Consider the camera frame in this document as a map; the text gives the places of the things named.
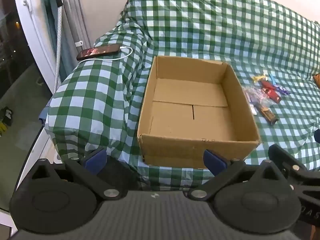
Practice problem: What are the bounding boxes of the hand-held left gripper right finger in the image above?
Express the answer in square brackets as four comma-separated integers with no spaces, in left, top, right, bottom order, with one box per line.
[184,149,290,202]

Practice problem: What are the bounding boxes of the large red patterned snack packet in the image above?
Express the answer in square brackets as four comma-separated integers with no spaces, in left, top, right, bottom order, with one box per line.
[260,86,282,103]

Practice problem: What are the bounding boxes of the black smartphone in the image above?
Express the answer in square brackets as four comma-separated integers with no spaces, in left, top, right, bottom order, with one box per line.
[76,44,122,61]

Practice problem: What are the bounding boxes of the blue sofa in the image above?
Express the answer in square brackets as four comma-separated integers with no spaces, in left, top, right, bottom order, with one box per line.
[39,106,49,125]

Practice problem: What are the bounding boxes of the white window frame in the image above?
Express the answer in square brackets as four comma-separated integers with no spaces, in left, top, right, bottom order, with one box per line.
[11,0,92,93]

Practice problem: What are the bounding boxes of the braided cable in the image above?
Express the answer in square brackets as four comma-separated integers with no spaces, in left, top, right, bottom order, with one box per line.
[54,5,63,93]

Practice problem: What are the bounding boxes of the cardboard box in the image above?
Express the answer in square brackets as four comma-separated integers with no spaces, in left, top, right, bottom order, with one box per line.
[137,56,262,169]

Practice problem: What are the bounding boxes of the clear candy bag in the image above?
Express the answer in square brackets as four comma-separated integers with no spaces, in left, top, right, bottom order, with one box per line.
[242,86,272,108]

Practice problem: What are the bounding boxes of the blue candy wrapper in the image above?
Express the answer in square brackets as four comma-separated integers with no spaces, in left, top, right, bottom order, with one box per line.
[273,84,290,95]

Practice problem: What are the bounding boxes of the grey curtain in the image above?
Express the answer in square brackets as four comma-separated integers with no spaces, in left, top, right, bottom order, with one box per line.
[40,0,88,80]

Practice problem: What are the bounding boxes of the dark clutter pile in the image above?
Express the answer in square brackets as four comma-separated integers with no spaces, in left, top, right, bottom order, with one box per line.
[0,106,14,137]

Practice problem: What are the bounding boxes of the green checkered cloth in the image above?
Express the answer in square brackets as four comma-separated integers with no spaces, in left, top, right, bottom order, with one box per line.
[39,0,320,190]

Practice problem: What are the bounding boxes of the gold brown snack bar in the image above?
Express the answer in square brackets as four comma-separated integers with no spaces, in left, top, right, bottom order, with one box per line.
[253,104,279,126]

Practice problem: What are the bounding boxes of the white charging cable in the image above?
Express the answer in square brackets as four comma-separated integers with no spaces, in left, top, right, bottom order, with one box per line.
[80,45,133,63]

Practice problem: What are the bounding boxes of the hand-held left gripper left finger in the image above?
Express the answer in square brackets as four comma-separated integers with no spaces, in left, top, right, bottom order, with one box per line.
[24,149,128,201]

